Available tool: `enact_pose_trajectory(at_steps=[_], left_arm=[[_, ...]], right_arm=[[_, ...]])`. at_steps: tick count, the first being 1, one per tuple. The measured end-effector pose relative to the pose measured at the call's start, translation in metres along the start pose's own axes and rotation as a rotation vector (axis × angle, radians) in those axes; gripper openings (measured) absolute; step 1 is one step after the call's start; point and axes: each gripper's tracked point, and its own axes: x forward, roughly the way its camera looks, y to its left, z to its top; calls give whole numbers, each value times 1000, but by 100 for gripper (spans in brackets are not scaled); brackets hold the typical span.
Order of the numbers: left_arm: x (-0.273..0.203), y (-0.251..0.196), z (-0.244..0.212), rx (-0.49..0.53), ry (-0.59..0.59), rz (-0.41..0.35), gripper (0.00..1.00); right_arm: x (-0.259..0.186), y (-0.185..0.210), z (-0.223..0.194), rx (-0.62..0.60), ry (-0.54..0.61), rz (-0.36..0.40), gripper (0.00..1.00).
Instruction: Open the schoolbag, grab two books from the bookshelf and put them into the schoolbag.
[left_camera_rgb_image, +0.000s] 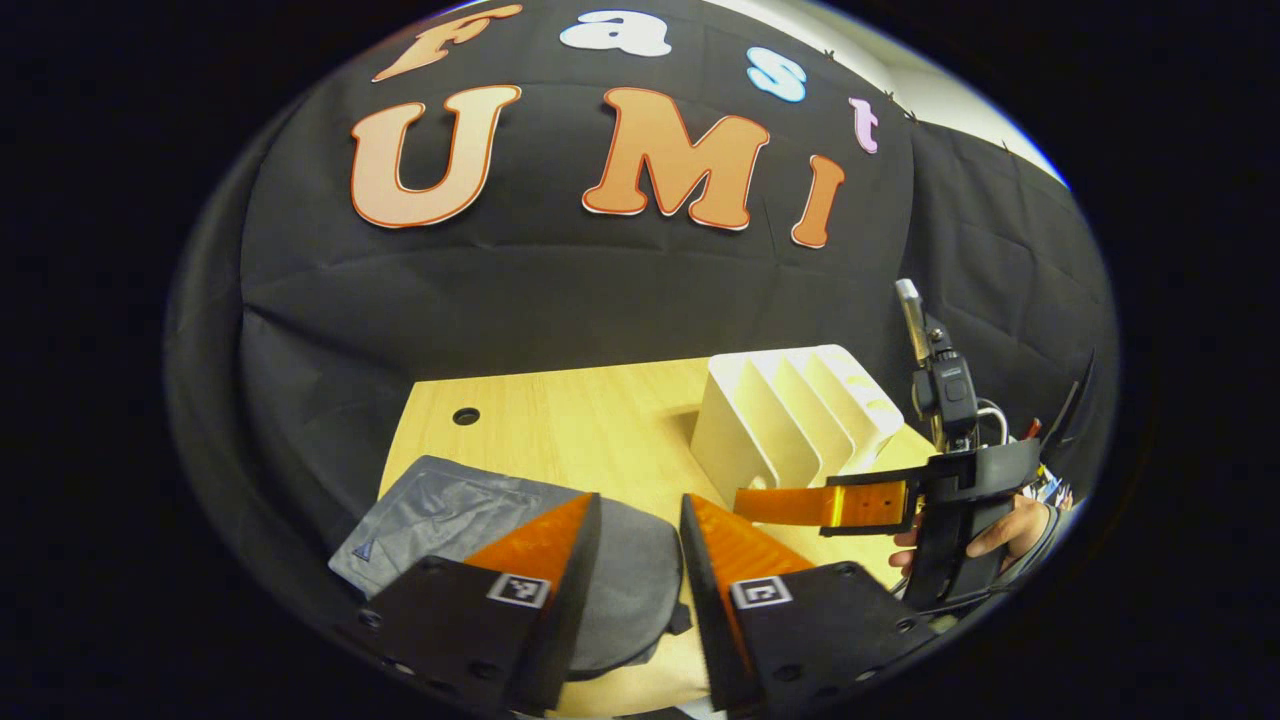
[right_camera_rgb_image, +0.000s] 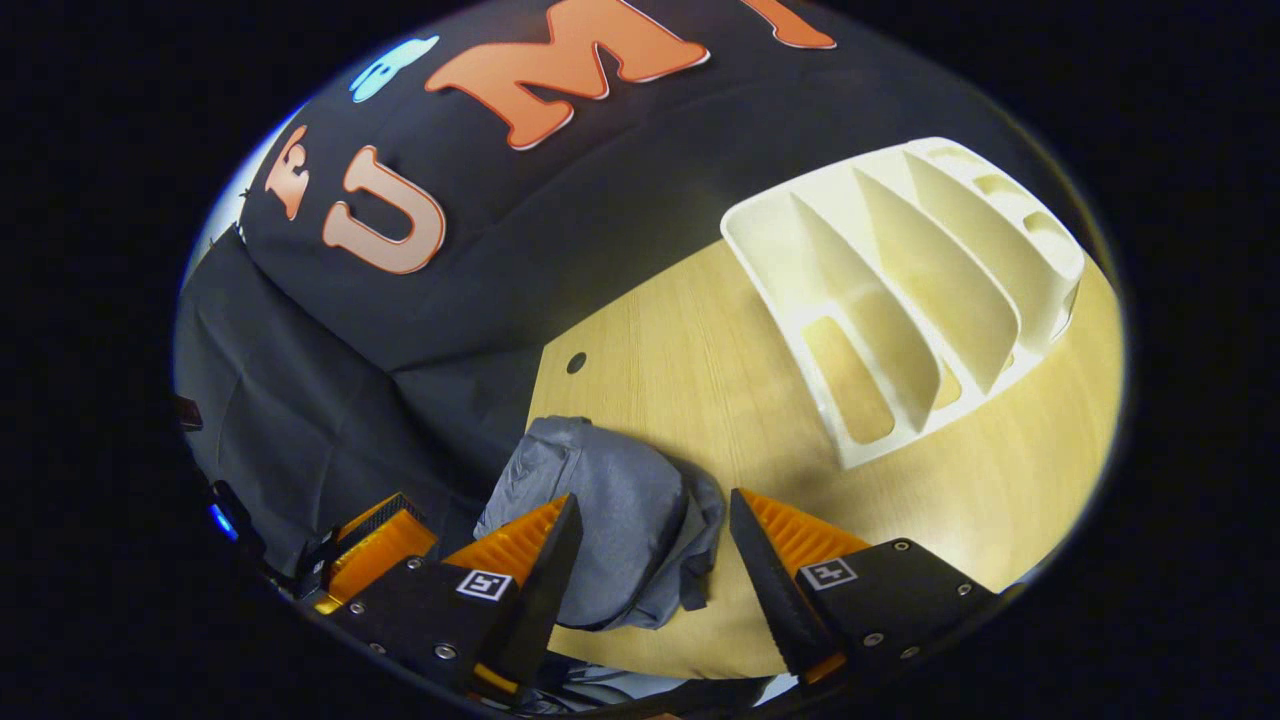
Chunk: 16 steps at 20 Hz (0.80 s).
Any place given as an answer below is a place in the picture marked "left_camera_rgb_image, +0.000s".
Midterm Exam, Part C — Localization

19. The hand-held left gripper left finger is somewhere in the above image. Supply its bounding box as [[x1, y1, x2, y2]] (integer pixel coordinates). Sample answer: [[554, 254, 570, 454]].
[[358, 492, 604, 714]]

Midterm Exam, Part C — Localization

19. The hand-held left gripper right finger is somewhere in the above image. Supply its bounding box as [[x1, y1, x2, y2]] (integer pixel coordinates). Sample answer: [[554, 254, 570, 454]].
[[680, 493, 937, 714]]

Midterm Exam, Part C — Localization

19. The white plastic bookshelf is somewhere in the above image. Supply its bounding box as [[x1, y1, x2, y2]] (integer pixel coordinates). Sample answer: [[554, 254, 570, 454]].
[[690, 344, 906, 506]]

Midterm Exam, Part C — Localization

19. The grey schoolbag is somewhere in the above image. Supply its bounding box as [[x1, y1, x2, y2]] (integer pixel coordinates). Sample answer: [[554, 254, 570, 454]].
[[328, 455, 693, 681]]

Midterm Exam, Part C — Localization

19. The black backdrop cloth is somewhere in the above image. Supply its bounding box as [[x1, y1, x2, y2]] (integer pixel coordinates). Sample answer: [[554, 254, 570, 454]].
[[165, 0, 1116, 641]]

